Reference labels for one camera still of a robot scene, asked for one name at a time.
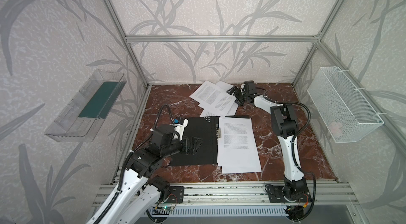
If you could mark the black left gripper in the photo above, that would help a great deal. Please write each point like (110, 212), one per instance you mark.
(185, 146)

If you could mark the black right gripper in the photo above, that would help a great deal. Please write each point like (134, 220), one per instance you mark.
(242, 92)

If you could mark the white printed paper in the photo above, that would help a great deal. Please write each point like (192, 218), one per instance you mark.
(213, 98)
(237, 149)
(231, 112)

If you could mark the blue and black file folder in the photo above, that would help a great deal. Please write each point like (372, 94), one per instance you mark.
(205, 131)

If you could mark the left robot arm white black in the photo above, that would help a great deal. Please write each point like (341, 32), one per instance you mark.
(138, 189)

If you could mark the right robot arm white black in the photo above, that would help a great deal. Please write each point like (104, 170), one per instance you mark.
(285, 124)

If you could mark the pink object in basket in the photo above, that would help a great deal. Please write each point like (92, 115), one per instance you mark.
(335, 129)

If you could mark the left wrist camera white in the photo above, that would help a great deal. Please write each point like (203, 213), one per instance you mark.
(179, 125)

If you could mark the aluminium front rail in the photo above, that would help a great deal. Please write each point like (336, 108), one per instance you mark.
(253, 193)

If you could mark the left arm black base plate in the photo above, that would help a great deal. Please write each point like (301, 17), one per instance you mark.
(174, 195)

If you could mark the left electronics board with wires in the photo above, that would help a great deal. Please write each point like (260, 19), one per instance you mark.
(159, 214)

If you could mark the electronics board with wires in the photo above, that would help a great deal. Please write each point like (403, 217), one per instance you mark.
(300, 211)
(159, 214)

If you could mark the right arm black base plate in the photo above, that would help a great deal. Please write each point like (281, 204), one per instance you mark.
(289, 193)

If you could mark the aluminium cage frame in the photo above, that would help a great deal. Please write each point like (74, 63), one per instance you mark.
(368, 38)

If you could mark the clear plastic wall tray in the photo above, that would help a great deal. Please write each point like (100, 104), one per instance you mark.
(83, 117)

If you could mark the white wire mesh basket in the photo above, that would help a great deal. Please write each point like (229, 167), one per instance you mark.
(337, 99)

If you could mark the right electronics board with wires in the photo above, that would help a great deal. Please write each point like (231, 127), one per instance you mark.
(300, 211)

